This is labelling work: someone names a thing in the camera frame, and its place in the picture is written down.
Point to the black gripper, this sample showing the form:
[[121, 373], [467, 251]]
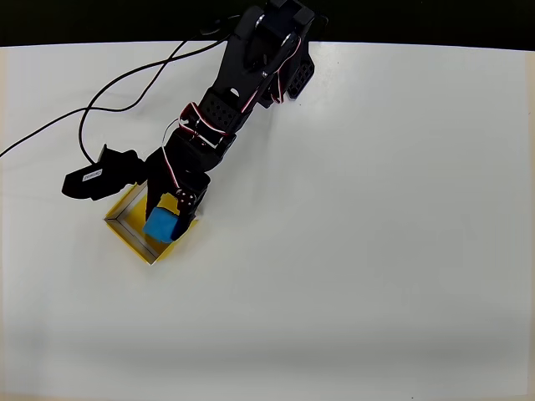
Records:
[[169, 180]]

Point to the blue cube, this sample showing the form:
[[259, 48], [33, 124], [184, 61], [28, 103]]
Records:
[[159, 224]]

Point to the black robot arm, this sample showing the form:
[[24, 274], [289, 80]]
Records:
[[246, 67]]

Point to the yellow square tray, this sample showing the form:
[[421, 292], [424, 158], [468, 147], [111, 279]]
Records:
[[125, 227]]

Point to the black camera with white label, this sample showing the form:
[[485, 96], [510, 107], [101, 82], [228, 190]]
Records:
[[100, 177]]

